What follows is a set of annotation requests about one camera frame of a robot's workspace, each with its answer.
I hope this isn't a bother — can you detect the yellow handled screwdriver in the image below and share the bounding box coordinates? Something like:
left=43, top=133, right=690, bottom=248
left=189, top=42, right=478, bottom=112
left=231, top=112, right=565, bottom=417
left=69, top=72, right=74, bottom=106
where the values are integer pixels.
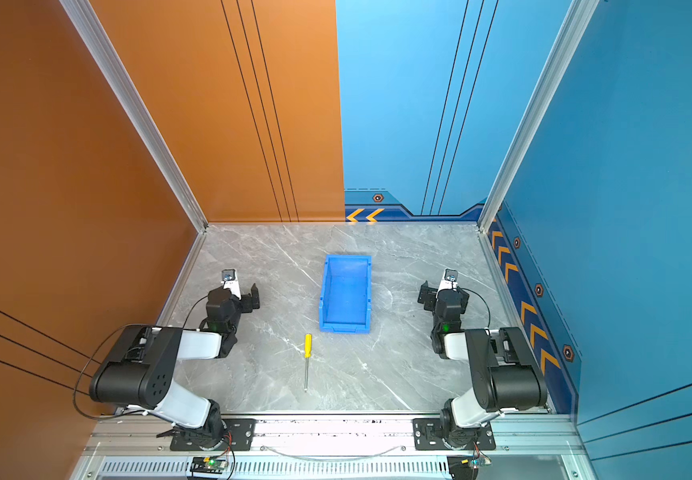
left=304, top=334, right=313, bottom=392

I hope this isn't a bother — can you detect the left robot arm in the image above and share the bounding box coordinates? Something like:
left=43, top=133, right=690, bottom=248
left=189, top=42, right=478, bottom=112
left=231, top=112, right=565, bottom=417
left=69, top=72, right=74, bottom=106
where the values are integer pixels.
left=89, top=278, right=261, bottom=450

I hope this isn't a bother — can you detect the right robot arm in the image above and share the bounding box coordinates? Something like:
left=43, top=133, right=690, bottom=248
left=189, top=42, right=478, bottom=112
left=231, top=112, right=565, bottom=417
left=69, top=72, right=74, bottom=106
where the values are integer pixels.
left=418, top=280, right=549, bottom=450

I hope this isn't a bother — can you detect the blue plastic bin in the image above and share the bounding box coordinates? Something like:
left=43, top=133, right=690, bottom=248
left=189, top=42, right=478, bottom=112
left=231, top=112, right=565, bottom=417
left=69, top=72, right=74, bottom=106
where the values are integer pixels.
left=319, top=255, right=372, bottom=334

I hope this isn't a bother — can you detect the green circuit board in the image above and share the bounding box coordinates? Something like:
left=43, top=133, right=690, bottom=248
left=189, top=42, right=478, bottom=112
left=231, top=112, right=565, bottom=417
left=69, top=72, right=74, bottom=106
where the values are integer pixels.
left=189, top=456, right=231, bottom=479

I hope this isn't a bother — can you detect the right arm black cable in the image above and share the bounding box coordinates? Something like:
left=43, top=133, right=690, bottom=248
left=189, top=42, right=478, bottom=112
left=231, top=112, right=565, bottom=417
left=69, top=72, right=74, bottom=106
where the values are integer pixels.
left=461, top=286, right=494, bottom=330

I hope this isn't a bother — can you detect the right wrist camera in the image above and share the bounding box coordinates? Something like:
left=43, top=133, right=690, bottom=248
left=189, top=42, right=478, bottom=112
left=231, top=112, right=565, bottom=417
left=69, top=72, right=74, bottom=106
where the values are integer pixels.
left=438, top=269, right=458, bottom=290

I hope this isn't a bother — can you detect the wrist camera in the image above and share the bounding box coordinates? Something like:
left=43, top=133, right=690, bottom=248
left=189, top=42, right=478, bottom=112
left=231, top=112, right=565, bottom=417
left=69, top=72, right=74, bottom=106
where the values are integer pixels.
left=438, top=269, right=458, bottom=290
left=221, top=269, right=242, bottom=299

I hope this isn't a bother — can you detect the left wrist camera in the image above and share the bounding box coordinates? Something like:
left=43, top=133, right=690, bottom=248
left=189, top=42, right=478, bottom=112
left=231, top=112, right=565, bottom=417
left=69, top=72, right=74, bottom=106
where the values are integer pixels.
left=221, top=269, right=242, bottom=299

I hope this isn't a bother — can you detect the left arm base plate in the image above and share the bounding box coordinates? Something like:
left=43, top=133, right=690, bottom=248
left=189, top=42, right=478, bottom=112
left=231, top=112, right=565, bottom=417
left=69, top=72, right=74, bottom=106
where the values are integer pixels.
left=170, top=418, right=257, bottom=453

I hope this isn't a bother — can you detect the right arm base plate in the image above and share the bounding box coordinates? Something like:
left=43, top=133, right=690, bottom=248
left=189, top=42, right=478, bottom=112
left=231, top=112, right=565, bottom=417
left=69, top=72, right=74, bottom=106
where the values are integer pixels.
left=412, top=417, right=497, bottom=451

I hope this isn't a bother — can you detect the aluminium front rail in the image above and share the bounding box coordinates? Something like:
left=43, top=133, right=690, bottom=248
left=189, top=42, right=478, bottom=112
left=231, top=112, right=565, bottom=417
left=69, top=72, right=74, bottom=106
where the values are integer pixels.
left=71, top=412, right=596, bottom=479

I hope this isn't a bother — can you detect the right corner aluminium post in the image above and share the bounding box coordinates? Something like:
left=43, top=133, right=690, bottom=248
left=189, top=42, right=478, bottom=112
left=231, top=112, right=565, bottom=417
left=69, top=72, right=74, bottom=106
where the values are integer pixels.
left=478, top=0, right=600, bottom=234

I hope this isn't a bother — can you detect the corner aluminium post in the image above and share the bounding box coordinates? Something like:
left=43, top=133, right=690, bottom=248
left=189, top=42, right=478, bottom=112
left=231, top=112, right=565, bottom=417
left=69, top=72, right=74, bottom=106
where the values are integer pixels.
left=60, top=0, right=209, bottom=234
left=478, top=0, right=600, bottom=234

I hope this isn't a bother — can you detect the left corner aluminium post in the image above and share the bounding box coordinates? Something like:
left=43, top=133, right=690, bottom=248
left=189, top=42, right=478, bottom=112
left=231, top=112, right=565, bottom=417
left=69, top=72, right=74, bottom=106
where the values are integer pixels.
left=60, top=0, right=209, bottom=234

